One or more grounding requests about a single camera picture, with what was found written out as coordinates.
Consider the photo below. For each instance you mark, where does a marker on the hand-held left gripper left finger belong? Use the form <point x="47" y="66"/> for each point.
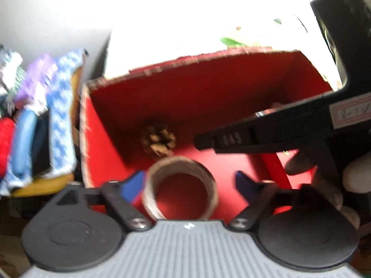
<point x="134" y="185"/>

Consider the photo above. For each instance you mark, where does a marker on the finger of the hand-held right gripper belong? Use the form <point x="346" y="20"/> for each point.
<point x="232" y="140"/>

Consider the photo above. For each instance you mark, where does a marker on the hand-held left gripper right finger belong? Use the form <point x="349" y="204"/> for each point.
<point x="245" y="182"/>

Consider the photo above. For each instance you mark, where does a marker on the red gift box gold print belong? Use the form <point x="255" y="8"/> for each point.
<point x="275" y="168"/>

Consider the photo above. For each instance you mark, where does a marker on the brown pine cone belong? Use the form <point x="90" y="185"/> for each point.
<point x="158" y="142"/>

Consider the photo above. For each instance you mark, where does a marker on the grey tape roll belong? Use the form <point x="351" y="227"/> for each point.
<point x="179" y="163"/>

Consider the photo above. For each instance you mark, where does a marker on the red cardboard box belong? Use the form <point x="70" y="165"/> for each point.
<point x="203" y="98"/>

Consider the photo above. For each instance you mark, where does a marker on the person's right hand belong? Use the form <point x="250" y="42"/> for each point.
<point x="327" y="191"/>

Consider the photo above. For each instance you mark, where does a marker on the blue patterned packet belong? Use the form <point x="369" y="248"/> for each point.
<point x="61" y="107"/>

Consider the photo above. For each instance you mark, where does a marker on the blue case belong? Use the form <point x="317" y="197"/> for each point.
<point x="24" y="139"/>

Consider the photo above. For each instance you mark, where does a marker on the red pouch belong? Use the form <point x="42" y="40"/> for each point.
<point x="5" y="144"/>

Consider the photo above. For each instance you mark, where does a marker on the purple packet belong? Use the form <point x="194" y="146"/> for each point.
<point x="37" y="78"/>

